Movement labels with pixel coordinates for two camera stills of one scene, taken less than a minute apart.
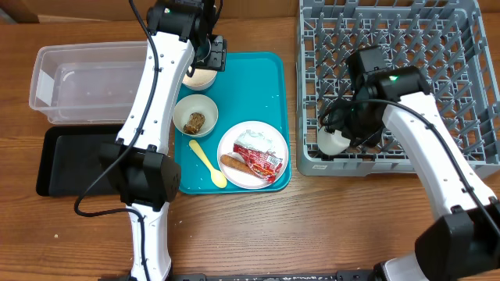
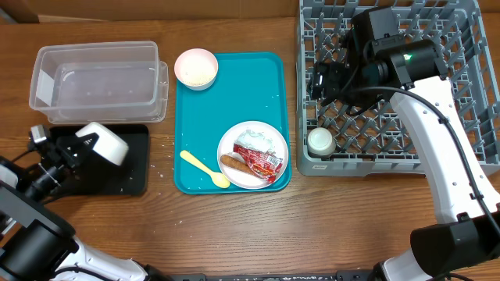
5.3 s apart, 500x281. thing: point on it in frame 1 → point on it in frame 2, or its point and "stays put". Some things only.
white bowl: x=195 y=115 → x=109 y=146
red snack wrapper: x=263 y=164 stays put
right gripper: x=337 y=121 → x=332 y=73
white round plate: x=243 y=178 stays put
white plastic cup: x=331 y=144 → x=320 y=142
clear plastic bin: x=86 y=83 stays put
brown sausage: x=230 y=161 stays put
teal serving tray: x=253 y=87 stays put
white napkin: x=255 y=140 stays put
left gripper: x=217 y=60 → x=55 y=157
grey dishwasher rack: x=449 y=40 stays put
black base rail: x=366 y=275 stays put
